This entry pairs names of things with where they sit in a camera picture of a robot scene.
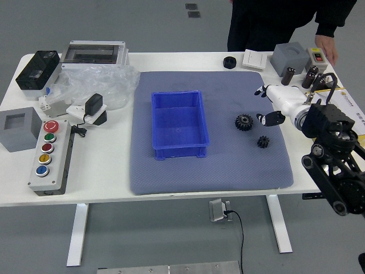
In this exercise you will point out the white table leg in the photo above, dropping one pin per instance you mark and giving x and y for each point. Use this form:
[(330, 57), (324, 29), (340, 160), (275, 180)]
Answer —
[(77, 234), (280, 228)]

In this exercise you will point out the grey floor plate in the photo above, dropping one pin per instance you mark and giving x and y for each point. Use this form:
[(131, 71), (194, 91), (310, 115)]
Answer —
[(194, 14), (191, 6)]

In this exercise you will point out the white socket plate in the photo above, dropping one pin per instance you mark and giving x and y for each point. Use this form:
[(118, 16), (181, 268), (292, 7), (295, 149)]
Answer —
[(75, 111)]

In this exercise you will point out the grey switch box red button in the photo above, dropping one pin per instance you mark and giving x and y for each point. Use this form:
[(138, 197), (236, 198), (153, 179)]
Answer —
[(316, 58)]

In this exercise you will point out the big black gear nut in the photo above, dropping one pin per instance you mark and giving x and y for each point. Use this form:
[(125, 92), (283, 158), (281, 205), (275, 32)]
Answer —
[(244, 122)]

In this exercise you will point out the grey five-button control box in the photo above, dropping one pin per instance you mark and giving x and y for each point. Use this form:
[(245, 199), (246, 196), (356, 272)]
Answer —
[(51, 160)]

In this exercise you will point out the yellow and white cardboard box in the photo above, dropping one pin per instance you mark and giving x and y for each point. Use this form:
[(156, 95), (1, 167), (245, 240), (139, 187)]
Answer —
[(350, 102)]

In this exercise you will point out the black-lidded grey enclosure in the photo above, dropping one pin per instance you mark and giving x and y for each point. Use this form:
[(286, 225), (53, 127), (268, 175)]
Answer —
[(37, 71)]

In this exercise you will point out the black power adapter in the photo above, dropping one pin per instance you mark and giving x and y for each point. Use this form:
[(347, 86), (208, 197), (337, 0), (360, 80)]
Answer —
[(94, 104)]

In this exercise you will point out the grey-blue foam mat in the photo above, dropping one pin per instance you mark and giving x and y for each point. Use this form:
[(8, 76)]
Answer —
[(228, 171)]

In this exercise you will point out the small black gear nut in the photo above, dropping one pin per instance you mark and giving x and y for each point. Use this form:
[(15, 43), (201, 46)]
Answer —
[(263, 141)]

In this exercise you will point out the person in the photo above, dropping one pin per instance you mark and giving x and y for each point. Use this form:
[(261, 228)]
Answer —
[(271, 23)]

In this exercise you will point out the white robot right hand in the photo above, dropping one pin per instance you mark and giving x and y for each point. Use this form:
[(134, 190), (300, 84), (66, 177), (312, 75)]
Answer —
[(288, 98)]

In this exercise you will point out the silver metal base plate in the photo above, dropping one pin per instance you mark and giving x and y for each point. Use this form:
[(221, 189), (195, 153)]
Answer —
[(168, 269)]

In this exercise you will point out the blue plastic box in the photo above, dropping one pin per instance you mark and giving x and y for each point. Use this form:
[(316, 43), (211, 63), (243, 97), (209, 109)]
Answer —
[(179, 122)]

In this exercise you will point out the grey distribution box clear window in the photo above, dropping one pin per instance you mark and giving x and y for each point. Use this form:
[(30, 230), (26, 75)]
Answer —
[(91, 54)]

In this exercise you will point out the black table control panel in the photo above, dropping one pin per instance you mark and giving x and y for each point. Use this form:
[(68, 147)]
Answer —
[(312, 196)]

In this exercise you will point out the black round knob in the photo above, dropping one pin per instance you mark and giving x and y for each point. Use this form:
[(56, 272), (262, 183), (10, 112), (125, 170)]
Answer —
[(229, 62)]

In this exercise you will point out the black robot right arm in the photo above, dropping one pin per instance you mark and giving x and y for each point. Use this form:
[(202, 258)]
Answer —
[(328, 120)]

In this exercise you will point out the grey cube with round hole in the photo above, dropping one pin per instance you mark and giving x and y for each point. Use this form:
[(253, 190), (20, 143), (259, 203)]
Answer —
[(289, 61)]

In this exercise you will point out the clear plastic bag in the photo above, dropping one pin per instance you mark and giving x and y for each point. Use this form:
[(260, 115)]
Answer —
[(114, 82)]

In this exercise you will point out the person's left forearm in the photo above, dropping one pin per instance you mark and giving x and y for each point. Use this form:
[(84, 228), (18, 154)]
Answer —
[(333, 23)]

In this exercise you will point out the grey cube with square hole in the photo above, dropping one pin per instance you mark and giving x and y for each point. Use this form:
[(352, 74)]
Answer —
[(20, 137)]

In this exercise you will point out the white wall switch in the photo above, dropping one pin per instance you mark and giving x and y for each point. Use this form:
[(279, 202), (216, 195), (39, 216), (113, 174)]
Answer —
[(254, 59)]

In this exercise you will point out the silver floor socket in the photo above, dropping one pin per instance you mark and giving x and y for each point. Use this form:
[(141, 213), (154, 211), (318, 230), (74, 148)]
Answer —
[(216, 209)]

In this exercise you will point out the person's left hand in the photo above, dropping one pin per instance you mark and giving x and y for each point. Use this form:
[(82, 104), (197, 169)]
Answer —
[(326, 44)]

